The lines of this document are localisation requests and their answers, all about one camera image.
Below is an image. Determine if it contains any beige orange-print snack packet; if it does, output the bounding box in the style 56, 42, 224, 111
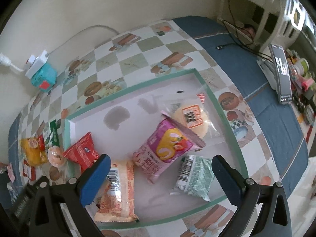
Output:
94, 161, 138, 223

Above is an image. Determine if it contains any green-edged clear cracker packet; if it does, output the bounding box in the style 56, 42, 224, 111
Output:
170, 155, 215, 202

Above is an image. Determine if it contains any pink swiss roll packet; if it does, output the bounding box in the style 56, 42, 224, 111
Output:
132, 111, 206, 183

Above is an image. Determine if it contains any pink snack packet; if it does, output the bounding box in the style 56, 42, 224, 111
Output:
7, 163, 16, 183

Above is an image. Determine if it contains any dark red biscuit packet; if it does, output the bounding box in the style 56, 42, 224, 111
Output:
23, 159, 36, 181

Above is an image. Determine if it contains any yellow cake packet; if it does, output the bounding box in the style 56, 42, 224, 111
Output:
20, 135, 48, 167

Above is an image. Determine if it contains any peach jelly cup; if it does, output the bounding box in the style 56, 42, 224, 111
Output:
47, 146, 66, 168

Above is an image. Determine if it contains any red snack packet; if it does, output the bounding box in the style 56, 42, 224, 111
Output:
63, 132, 100, 173

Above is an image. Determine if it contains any green white biscuit packet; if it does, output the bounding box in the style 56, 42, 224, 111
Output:
42, 119, 60, 150

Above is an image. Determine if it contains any round bun clear packet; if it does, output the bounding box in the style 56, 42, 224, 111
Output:
161, 86, 223, 144

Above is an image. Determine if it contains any green-rimmed white tray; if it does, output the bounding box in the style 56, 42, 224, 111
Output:
63, 69, 248, 229

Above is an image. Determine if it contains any teal toy box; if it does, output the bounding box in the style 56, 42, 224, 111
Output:
31, 63, 57, 93

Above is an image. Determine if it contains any smartphone on stand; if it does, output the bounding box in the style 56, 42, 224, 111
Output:
257, 44, 292, 105

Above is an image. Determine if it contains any white power strip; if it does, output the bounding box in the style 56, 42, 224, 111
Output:
25, 50, 49, 79

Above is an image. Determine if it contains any white shelf unit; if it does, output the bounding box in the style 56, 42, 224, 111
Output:
217, 0, 315, 56

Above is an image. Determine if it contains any white power cable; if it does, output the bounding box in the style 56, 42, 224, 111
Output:
0, 24, 121, 73

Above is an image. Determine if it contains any black cable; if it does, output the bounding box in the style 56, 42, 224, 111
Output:
216, 0, 275, 62

